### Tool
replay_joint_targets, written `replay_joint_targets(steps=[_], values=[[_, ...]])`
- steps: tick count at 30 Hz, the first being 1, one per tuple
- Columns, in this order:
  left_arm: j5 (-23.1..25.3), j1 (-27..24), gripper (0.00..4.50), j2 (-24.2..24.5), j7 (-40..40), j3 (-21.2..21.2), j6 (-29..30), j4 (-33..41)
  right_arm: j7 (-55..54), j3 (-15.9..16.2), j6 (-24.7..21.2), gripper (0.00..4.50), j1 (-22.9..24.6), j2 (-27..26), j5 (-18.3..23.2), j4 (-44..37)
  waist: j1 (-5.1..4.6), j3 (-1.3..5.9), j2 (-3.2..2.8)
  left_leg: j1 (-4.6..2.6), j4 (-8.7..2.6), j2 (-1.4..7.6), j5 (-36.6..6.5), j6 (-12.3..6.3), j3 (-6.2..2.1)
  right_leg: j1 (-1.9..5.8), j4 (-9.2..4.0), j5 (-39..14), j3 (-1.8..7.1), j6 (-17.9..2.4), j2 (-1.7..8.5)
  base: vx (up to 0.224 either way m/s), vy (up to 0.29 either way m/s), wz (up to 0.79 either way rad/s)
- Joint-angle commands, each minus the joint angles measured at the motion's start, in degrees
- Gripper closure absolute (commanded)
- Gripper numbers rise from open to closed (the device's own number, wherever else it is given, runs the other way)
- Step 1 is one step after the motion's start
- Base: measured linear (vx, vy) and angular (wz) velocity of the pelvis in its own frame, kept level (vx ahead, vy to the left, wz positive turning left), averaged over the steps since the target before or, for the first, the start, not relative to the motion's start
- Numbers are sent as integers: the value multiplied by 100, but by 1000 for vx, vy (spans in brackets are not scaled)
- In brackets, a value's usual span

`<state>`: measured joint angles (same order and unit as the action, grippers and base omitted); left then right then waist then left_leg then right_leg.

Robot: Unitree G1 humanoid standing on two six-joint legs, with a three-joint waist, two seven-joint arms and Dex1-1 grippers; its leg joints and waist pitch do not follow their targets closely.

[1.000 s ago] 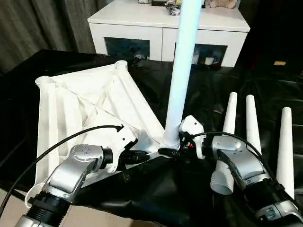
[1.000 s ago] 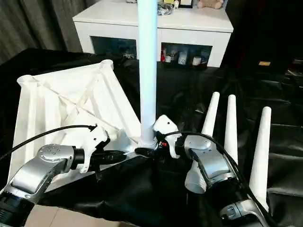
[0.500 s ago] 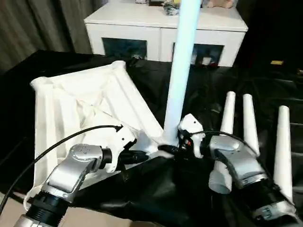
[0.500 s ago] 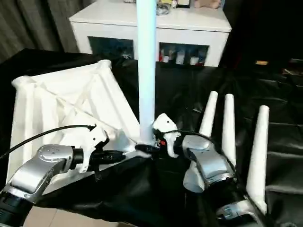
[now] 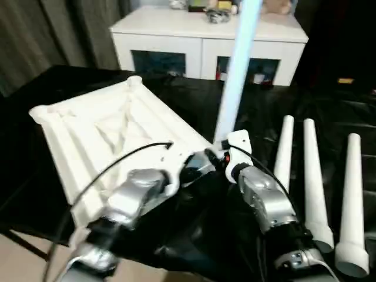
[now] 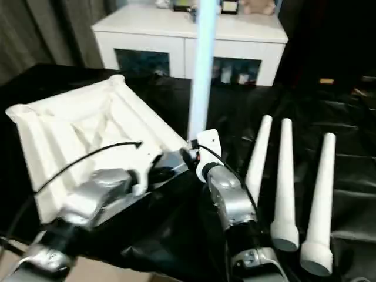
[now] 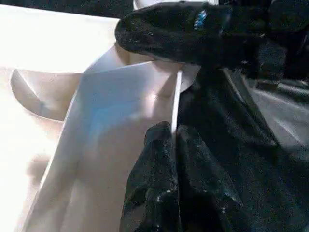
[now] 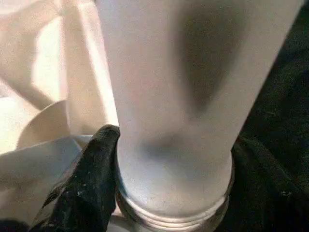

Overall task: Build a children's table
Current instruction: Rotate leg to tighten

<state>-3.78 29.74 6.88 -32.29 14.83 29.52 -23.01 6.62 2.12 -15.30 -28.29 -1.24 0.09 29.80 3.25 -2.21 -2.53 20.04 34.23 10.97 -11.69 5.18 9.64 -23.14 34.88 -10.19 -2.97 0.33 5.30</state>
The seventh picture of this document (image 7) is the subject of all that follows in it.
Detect white plastic table top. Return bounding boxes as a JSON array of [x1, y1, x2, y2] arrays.
[[0, 4, 203, 232]]

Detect black mat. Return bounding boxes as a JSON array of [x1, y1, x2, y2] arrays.
[[178, 60, 309, 232]]

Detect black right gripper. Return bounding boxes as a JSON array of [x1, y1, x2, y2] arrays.
[[217, 0, 309, 80]]

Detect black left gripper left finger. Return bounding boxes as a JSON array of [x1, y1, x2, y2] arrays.
[[120, 121, 181, 232]]

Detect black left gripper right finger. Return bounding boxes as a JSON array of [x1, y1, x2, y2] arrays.
[[177, 125, 244, 232]]

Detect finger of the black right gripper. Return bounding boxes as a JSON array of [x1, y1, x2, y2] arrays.
[[114, 1, 232, 65]]

